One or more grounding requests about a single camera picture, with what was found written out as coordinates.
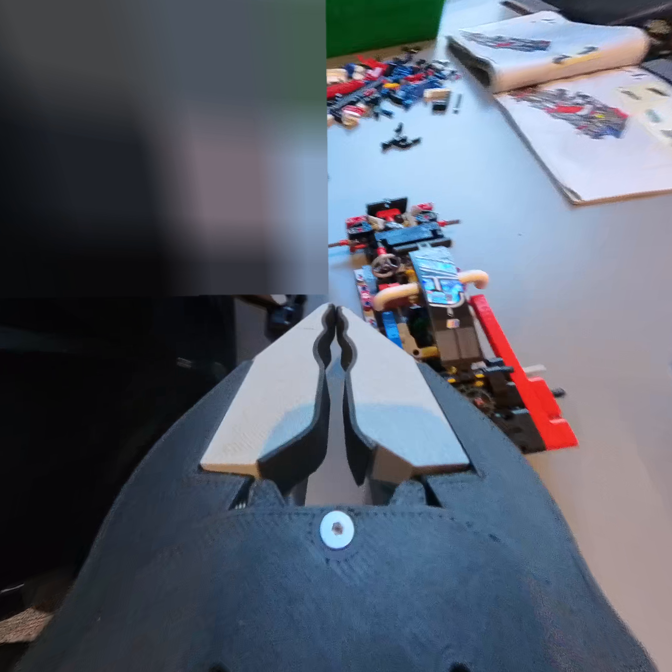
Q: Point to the person's black clothing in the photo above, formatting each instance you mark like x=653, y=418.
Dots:
x=78, y=420

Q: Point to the rolled instruction booklet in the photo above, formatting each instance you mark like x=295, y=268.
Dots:
x=551, y=57

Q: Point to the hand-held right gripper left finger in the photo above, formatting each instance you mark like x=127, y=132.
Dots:
x=262, y=409

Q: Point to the toy brick car model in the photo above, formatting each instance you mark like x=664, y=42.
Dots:
x=446, y=315

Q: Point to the black toy set box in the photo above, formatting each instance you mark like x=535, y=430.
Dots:
x=603, y=8

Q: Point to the green plastic bin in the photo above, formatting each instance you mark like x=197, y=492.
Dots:
x=383, y=26

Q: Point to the small black brick assembly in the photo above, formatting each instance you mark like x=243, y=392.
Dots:
x=399, y=141

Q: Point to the grey desk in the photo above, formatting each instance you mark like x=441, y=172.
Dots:
x=577, y=315

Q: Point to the pile of loose toy bricks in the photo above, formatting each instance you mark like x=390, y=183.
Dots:
x=378, y=86

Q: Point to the open instruction booklet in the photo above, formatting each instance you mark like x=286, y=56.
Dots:
x=577, y=152

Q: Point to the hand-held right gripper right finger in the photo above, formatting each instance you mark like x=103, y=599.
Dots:
x=404, y=409

